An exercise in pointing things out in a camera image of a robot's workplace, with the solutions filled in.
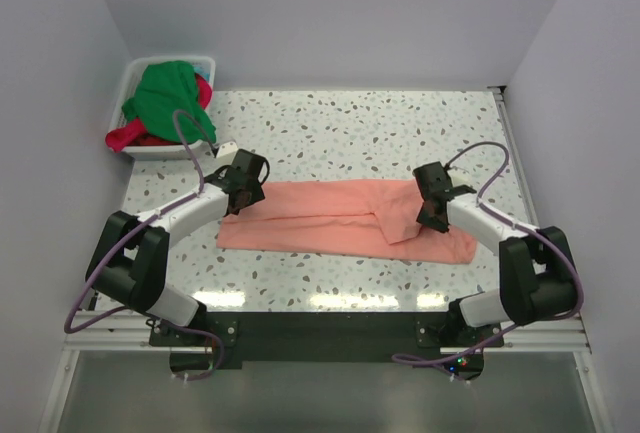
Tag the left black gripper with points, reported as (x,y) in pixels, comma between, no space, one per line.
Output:
(257,194)

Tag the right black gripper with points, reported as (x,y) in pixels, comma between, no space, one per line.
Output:
(437,225)

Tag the salmon pink t shirt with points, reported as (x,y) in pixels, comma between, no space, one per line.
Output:
(363,218)

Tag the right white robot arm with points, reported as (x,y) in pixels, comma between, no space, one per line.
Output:
(538,280)

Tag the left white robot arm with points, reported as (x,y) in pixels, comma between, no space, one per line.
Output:
(130,262)

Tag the red t shirt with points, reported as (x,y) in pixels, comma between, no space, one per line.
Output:
(135,134)

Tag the white laundry basket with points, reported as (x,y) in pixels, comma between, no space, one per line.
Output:
(204,65)

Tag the green t shirt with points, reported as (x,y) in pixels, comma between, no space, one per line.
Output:
(163,89)

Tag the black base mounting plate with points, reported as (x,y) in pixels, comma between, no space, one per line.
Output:
(234,339)

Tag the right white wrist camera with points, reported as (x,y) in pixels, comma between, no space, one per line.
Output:
(459,178)

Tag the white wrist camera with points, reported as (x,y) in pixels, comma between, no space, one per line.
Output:
(459,178)
(225,151)

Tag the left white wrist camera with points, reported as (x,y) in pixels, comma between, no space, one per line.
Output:
(225,151)

